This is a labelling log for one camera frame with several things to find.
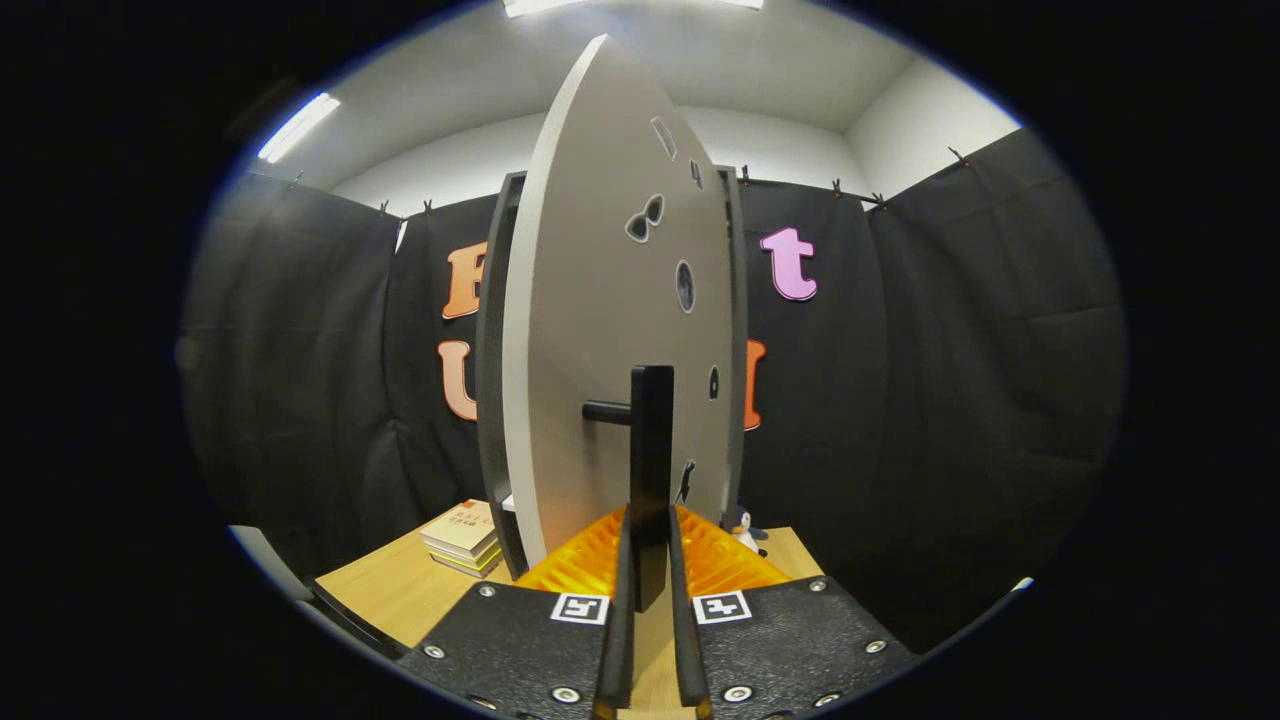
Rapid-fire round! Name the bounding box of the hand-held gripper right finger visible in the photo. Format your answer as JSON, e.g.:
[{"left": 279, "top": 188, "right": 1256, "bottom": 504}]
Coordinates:
[{"left": 668, "top": 503, "right": 916, "bottom": 720}]

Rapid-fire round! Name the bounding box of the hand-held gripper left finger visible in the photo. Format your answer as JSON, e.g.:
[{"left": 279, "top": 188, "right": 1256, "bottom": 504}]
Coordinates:
[{"left": 398, "top": 505, "right": 638, "bottom": 720}]

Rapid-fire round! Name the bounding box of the dark grey shoe cabinet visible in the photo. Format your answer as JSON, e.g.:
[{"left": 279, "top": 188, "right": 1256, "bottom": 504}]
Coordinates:
[{"left": 475, "top": 165, "right": 749, "bottom": 581}]

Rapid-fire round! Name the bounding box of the beige shoe cabinet door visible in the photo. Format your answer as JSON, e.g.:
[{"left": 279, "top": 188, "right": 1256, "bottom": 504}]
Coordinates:
[{"left": 500, "top": 35, "right": 736, "bottom": 616}]

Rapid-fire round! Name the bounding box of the penguin plush toy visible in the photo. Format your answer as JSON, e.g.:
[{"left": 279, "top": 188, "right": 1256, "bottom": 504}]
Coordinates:
[{"left": 722, "top": 503, "right": 771, "bottom": 558}]

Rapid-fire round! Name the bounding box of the yellow edged book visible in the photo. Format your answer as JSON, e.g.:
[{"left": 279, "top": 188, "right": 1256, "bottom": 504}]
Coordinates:
[{"left": 430, "top": 540, "right": 504, "bottom": 581}]

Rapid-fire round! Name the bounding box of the beige orange cover book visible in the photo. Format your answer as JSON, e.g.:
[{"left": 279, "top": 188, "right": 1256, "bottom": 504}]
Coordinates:
[{"left": 420, "top": 498, "right": 498, "bottom": 559}]

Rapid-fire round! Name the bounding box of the black backdrop cloth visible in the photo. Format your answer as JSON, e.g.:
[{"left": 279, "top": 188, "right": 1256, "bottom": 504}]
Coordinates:
[{"left": 180, "top": 130, "right": 1131, "bottom": 651}]

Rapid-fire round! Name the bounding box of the light grey rounded panel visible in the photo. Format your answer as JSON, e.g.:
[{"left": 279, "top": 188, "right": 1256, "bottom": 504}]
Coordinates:
[{"left": 228, "top": 523, "right": 313, "bottom": 601}]

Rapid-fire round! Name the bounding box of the row of black cloth clips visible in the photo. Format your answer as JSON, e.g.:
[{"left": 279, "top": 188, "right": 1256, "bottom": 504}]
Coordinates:
[{"left": 290, "top": 145, "right": 971, "bottom": 216}]

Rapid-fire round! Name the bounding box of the narrow ceiling light strip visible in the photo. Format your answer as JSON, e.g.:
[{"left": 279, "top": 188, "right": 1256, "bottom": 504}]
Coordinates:
[{"left": 257, "top": 92, "right": 341, "bottom": 164}]

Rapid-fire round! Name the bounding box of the wide ceiling light panel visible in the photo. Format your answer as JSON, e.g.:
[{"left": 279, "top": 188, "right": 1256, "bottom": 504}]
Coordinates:
[{"left": 503, "top": 0, "right": 766, "bottom": 19}]

